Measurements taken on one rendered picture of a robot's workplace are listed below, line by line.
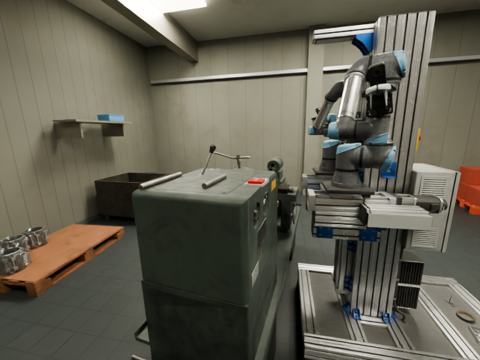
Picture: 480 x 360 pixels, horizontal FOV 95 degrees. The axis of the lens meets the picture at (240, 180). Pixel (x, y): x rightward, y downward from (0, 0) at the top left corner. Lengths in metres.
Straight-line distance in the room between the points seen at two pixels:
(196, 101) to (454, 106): 5.30
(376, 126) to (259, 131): 4.36
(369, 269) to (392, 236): 0.26
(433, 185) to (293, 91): 4.06
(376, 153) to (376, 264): 0.79
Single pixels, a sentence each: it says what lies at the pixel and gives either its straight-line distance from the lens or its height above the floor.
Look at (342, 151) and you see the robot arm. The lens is 1.28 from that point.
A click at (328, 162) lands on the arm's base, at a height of 1.23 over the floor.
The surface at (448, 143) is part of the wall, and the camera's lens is 6.08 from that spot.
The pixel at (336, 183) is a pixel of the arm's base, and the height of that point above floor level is 1.19.
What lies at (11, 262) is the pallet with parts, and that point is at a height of 0.28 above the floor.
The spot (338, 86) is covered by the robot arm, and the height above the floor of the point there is 1.76.
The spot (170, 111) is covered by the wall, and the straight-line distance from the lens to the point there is 5.95.
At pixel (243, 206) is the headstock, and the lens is 0.71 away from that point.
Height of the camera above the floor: 1.47
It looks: 12 degrees down
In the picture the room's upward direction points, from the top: 1 degrees counter-clockwise
